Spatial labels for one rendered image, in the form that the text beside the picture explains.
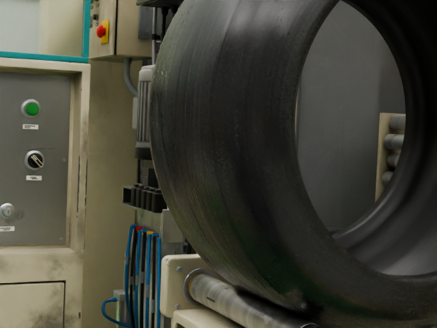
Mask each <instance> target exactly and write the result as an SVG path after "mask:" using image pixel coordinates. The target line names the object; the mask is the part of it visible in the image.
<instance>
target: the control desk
mask: <svg viewBox="0 0 437 328"><path fill-rule="evenodd" d="M90 75H91V65H90V64H85V63H78V62H60V61H43V60H34V59H16V58H6V57H0V328H81V317H82V298H83V262H84V254H83V253H82V252H81V249H85V220H86V184H87V165H88V129H89V111H90Z"/></svg>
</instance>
